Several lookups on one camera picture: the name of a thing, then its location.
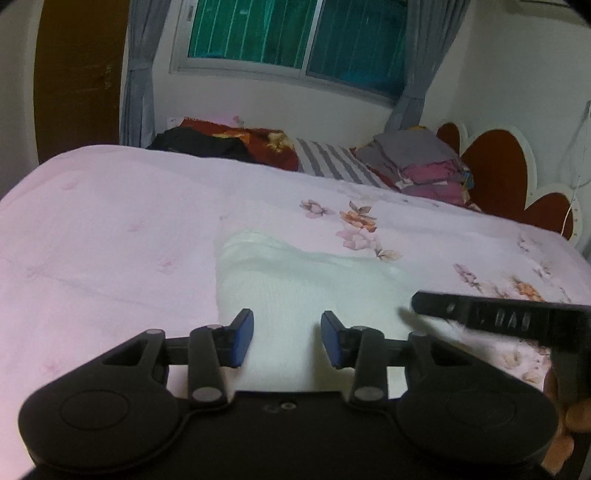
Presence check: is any grey striped pillow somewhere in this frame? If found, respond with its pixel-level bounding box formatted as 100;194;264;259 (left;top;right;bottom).
294;139;389;189

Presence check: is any red heart-shaped headboard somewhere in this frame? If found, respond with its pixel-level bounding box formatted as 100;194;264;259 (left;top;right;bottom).
437;121;583;245

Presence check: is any brown wooden door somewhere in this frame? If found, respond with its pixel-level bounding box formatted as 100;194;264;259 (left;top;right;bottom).
33;0;130;163

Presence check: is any grey right curtain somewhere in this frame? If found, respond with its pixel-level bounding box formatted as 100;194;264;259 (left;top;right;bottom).
384;0;470;133

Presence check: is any stack of folded clothes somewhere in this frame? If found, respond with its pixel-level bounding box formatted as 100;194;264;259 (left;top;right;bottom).
352;126;473;207

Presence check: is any grey curtain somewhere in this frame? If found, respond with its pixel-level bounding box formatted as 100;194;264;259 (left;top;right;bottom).
384;0;470;133
119;0;171;148

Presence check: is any white small cloth garment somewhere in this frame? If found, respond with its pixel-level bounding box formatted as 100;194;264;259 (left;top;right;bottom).
214;230;456;402

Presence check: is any green glass window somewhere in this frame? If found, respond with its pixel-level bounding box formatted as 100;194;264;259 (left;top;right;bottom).
171;0;408;99

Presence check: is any person's right hand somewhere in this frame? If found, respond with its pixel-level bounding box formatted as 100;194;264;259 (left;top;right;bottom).
542;368;575;476

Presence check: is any pink floral bed sheet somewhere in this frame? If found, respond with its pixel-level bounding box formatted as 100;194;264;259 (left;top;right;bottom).
1;146;590;479

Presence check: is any white charger cable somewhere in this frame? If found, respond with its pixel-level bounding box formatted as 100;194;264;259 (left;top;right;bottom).
558;98;591;241

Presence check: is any black clothing pile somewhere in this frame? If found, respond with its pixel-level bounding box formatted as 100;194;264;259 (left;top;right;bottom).
147;127;256;164

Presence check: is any grey left curtain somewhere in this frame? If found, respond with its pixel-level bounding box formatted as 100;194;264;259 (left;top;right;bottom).
119;0;171;148

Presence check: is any red floral blanket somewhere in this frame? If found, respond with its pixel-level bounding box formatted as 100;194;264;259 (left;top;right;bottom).
180;118;300;171

